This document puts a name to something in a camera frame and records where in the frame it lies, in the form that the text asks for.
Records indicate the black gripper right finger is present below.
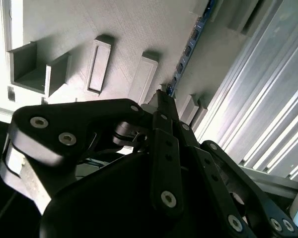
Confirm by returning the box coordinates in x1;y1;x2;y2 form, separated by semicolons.
165;95;298;238

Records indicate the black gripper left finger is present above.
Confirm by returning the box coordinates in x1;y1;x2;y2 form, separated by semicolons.
4;91;185;221

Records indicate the blue RAM stick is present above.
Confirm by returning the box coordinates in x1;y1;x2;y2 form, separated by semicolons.
165;0;218;97

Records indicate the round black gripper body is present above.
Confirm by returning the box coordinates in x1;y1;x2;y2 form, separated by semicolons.
39;152;229;238

